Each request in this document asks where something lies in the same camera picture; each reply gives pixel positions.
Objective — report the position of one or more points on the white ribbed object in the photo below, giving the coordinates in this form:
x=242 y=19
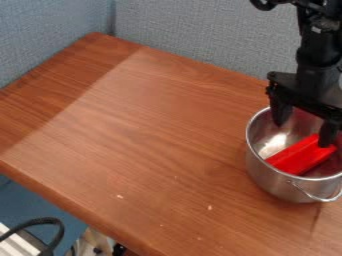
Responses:
x=16 y=246

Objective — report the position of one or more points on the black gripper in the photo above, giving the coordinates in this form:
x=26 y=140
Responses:
x=313 y=90

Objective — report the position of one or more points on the red rectangular block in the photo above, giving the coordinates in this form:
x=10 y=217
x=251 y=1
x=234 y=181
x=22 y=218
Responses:
x=302 y=156

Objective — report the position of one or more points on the metal pot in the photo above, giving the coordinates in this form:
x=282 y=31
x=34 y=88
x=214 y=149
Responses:
x=320 y=185

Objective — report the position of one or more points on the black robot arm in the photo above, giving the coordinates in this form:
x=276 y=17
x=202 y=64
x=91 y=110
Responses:
x=320 y=24

